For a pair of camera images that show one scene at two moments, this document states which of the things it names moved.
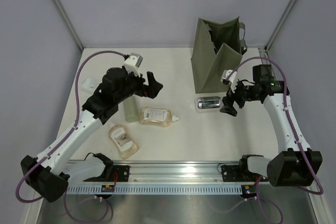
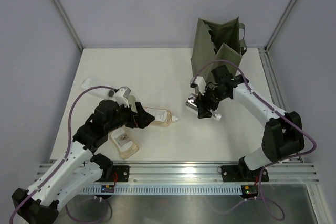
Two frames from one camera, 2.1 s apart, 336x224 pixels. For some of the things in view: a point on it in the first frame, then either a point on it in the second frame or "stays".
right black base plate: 240,173 stays
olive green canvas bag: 217,48 stays
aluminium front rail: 156,173 stays
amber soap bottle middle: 160,116 stays
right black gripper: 228,100 -> 202,101
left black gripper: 150,91 -> 140,119
